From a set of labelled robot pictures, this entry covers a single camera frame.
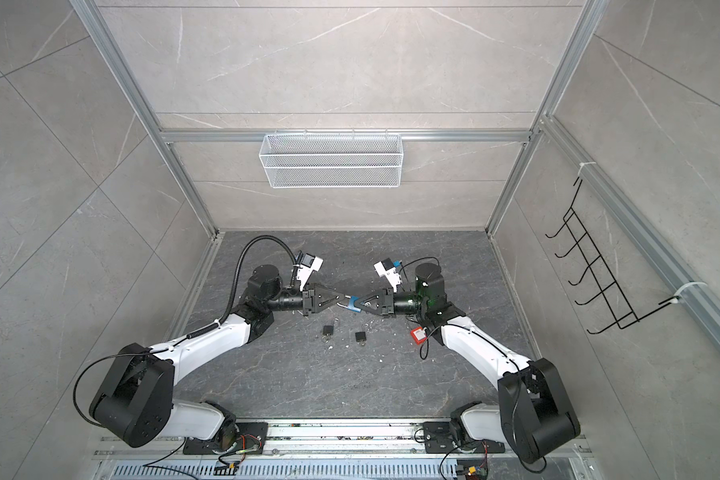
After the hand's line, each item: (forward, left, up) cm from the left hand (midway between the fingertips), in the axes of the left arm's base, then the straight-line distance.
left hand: (343, 294), depth 73 cm
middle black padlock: (-1, -4, -23) cm, 23 cm away
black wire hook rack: (-13, -57, +11) cm, 59 cm away
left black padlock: (+2, +6, -24) cm, 25 cm away
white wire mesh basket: (+50, +4, +6) cm, 51 cm away
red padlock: (-2, -22, -22) cm, 32 cm away
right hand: (-2, -4, -1) cm, 5 cm away
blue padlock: (-3, -2, 0) cm, 4 cm away
